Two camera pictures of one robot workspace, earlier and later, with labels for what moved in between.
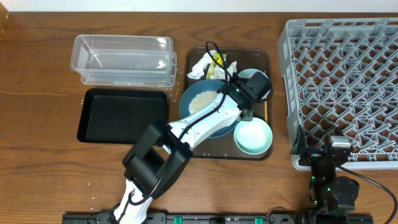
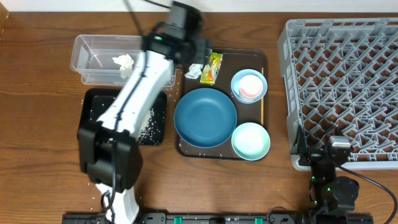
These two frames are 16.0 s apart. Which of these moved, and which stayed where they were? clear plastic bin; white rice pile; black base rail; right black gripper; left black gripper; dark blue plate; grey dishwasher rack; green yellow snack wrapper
Moved: white rice pile; left black gripper; dark blue plate; green yellow snack wrapper
Stayed: right black gripper; black base rail; grey dishwasher rack; clear plastic bin
